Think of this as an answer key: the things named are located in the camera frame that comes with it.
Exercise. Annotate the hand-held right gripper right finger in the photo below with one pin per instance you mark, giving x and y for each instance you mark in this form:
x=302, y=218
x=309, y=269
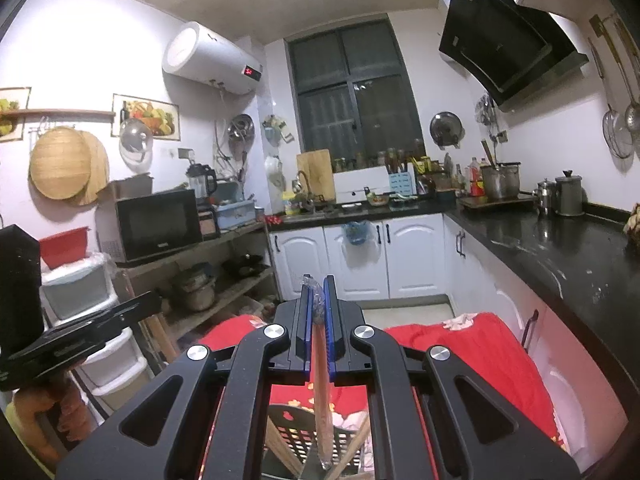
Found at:
x=330, y=320

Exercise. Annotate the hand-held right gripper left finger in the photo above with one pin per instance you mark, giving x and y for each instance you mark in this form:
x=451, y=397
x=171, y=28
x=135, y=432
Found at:
x=306, y=320

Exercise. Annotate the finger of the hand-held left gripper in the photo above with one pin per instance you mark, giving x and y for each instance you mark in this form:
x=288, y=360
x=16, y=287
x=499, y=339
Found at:
x=125, y=310
x=60, y=355

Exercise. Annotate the chopstick pair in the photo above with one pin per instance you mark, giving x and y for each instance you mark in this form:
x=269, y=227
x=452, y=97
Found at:
x=320, y=410
x=285, y=442
x=355, y=447

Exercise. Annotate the dark green utensil basket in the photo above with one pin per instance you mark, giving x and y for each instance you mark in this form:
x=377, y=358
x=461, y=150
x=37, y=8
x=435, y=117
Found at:
x=300, y=412

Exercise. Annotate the person's left hand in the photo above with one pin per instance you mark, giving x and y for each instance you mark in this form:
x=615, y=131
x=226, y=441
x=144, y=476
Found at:
x=70, y=410

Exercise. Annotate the white plastic drawer unit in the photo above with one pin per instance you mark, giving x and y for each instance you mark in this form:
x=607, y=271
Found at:
x=80, y=290

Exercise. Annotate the red plastic basin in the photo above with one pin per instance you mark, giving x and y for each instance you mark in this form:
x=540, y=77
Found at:
x=62, y=247

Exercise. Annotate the metal pot with lid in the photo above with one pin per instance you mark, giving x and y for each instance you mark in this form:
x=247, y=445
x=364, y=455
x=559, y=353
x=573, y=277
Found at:
x=194, y=290

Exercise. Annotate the wooden storage shelf rack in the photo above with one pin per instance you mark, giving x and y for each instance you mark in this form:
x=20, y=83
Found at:
x=235, y=295

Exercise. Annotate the black wok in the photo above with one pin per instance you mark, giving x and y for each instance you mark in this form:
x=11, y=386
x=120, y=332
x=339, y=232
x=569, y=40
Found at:
x=244, y=266

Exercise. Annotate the black microwave oven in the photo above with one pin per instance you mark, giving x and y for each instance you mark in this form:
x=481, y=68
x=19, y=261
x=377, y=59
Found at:
x=157, y=225

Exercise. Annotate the blue plastic bag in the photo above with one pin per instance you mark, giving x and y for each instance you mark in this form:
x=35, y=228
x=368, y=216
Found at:
x=356, y=232

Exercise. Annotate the yellow bottle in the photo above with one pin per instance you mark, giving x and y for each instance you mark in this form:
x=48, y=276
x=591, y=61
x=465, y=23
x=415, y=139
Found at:
x=288, y=205

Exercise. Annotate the blue plastic dish box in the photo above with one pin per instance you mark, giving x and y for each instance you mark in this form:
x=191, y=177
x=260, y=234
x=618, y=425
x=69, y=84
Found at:
x=235, y=215

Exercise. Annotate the round woven bamboo tray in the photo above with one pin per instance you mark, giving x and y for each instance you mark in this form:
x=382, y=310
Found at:
x=57, y=162

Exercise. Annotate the metal sink faucet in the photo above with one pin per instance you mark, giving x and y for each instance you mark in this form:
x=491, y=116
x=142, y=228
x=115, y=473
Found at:
x=301, y=182

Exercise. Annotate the white countertop appliance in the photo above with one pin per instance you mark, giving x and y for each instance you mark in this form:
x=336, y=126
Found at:
x=360, y=182

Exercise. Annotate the round wooden board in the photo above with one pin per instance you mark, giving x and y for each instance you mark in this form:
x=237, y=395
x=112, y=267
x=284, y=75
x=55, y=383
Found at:
x=100, y=170

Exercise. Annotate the wooden cutting board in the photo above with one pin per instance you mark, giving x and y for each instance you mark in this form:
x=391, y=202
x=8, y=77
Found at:
x=316, y=172

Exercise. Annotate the red floral tablecloth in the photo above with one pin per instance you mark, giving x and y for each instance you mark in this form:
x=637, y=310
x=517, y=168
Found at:
x=475, y=350

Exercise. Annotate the black electric kettle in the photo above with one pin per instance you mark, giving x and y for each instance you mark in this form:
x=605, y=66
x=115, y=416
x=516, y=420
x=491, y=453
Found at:
x=201, y=182

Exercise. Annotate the white hanging mug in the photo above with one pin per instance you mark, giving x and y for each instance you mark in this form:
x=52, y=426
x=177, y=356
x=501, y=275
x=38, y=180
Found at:
x=274, y=170

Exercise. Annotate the blue utensil holder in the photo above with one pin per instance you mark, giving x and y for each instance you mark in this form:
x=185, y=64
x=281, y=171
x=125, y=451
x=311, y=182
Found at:
x=402, y=183

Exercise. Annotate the clear glass dome lid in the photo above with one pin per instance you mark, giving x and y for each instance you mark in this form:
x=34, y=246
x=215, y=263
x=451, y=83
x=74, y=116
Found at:
x=135, y=140

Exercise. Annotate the row of glass jars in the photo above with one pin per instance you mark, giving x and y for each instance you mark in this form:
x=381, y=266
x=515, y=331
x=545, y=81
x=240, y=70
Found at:
x=390, y=157

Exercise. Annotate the hanging steel bowl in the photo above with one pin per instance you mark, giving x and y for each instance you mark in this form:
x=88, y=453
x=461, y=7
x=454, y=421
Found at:
x=241, y=130

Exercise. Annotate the red label bottle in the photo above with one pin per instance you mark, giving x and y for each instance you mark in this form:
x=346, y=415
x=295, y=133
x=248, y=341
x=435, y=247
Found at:
x=477, y=182

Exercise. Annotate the steel stock pot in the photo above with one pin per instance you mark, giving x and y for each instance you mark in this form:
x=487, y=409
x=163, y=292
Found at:
x=501, y=182

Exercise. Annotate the hanging glass pot lid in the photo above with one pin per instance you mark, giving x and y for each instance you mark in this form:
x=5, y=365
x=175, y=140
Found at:
x=446, y=130

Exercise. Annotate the dark kitchen window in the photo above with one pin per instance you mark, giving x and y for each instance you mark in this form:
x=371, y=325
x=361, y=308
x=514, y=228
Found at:
x=355, y=90

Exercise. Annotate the black kitchen countertop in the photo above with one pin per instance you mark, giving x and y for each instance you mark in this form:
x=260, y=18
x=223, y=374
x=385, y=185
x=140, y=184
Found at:
x=565, y=250

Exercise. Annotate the small steel kettle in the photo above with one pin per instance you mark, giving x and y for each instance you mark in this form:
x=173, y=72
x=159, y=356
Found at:
x=545, y=200

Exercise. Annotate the white electric water heater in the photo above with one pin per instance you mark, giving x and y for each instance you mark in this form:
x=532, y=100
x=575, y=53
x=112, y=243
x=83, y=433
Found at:
x=210, y=57

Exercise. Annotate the steel canister with lid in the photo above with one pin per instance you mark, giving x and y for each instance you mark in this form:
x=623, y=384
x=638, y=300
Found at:
x=570, y=195

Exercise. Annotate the pile of ginger roots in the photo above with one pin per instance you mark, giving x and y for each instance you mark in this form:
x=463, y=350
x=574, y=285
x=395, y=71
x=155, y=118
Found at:
x=632, y=220

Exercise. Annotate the black range hood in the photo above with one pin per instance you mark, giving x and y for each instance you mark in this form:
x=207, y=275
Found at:
x=500, y=35

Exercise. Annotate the hanging metal skimmer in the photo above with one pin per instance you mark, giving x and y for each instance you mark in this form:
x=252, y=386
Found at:
x=632, y=117

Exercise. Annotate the fruit wall poster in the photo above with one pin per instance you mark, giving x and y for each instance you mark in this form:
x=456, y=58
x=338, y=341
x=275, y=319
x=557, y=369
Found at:
x=147, y=115
x=12, y=112

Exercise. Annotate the wooden wall shelf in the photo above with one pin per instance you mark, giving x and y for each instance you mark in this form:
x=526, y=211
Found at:
x=65, y=113

